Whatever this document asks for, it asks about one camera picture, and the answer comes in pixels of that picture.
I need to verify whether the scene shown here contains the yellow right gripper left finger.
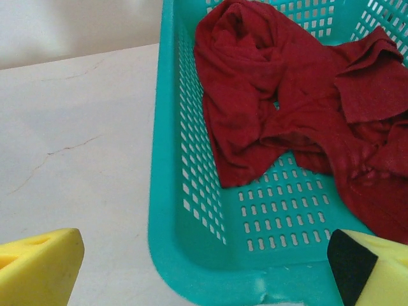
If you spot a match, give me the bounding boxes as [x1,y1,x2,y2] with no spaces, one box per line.
[0,227,87,306]

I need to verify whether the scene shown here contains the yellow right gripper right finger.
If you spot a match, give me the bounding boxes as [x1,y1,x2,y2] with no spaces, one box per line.
[328,228,408,306]

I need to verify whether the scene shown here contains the teal plastic basket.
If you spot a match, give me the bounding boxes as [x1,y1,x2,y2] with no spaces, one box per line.
[147,0,408,306]

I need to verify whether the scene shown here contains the dark red t-shirt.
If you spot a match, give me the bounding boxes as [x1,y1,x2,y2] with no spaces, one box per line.
[193,0,408,245]

